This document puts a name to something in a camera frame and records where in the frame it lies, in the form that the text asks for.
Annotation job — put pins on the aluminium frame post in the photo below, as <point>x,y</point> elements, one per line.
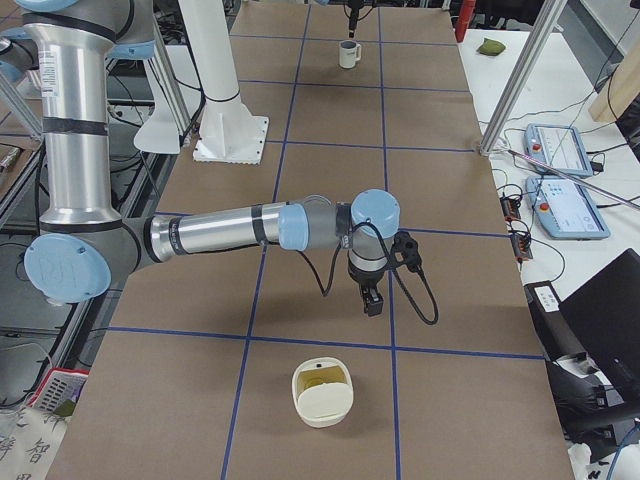
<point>533,47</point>

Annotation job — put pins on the metal grabber stick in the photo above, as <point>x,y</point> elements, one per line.
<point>576,180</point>

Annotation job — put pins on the lower teach pendant blue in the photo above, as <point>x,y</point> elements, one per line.
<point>565,210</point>

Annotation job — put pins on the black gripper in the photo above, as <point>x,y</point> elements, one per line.
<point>353,18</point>
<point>364,278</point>

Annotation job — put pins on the teach pendant blue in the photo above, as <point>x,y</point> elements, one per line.
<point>561,147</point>
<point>565,210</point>

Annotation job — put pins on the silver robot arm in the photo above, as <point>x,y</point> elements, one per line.
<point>86,245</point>

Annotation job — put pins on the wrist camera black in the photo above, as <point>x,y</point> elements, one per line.
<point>405,252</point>

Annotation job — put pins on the white plastic basket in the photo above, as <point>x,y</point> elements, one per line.
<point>59,392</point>

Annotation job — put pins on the white mug grey inside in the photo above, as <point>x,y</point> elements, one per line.
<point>349,54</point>

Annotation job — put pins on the cream plastic bin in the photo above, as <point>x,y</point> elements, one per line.
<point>322,391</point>

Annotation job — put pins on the upper teach pendant blue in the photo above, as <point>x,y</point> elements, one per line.
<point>561,147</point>

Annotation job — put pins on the green bean bag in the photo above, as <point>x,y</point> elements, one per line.
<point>491,47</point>

